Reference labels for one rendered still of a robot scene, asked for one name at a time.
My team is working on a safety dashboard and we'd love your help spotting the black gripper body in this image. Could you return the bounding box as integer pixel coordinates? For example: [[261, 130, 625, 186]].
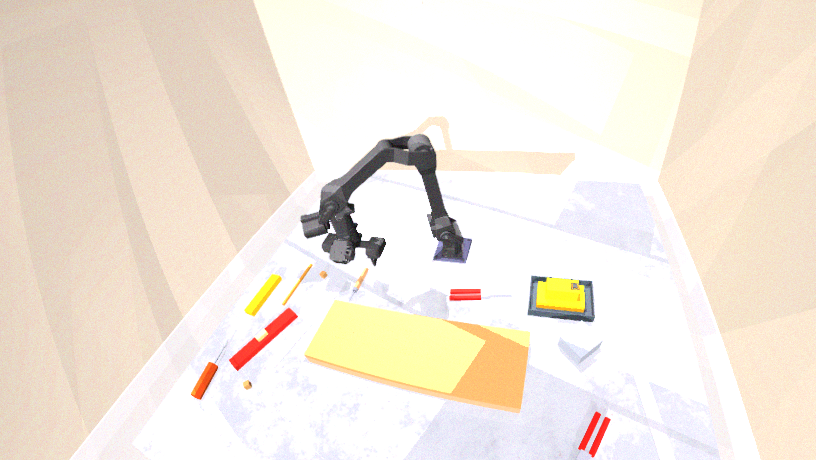
[[321, 222, 386, 259]]

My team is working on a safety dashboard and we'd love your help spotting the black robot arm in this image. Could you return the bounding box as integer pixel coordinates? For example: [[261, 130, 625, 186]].
[[300, 134, 464, 265]]

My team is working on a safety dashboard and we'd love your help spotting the cream floor panel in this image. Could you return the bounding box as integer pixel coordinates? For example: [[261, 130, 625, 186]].
[[304, 300, 530, 414]]

